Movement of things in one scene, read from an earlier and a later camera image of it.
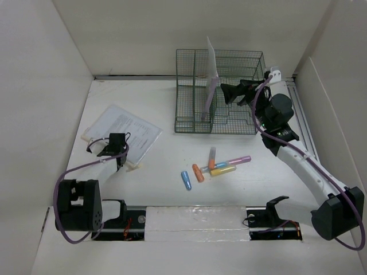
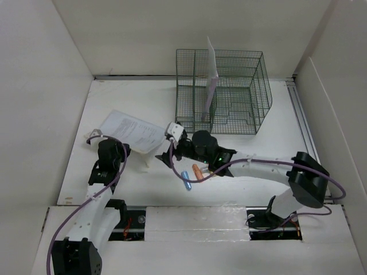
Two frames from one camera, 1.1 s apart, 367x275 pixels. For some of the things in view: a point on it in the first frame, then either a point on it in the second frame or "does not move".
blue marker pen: x=186 y=180 does not move
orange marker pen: x=199 y=176 does not move
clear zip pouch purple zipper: x=213 y=80 does not move
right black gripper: x=248 y=87 -> x=166 y=157
